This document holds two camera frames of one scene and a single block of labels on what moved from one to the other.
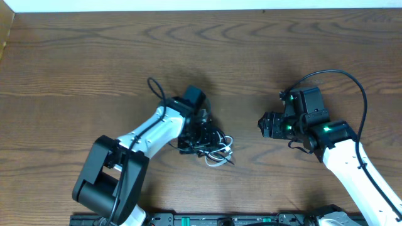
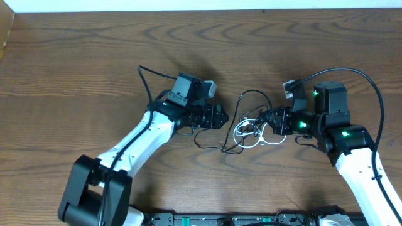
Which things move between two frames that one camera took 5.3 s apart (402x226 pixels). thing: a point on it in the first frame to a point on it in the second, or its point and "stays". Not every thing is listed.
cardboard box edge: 7,16 stays
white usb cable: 221,156 to 261,141
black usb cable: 225,141 to 232,122
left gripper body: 204,137 to 215,116
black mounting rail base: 201,220 stays
